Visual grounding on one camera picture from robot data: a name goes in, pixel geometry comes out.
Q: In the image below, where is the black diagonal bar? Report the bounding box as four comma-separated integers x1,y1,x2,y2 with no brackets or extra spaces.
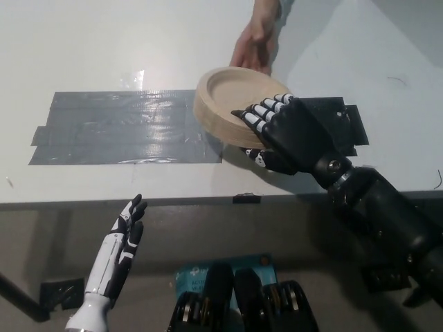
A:
0,271,51,322

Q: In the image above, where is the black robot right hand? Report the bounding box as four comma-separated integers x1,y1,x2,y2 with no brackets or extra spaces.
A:
230,93,347,176

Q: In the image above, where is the teal cardboard box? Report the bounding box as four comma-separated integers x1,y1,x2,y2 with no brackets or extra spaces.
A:
174,254,278,312

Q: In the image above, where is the person's bare hand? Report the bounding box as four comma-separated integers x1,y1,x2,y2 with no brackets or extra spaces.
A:
229,19,278,75

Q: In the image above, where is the beige paper plate stack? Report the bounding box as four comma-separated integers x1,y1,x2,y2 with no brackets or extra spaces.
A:
192,67,296,151

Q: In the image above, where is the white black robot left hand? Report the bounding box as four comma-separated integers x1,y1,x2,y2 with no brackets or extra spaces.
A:
84,193,149,310

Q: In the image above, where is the grey duct tape patch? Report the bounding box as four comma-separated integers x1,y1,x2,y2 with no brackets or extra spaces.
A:
28,89,224,167

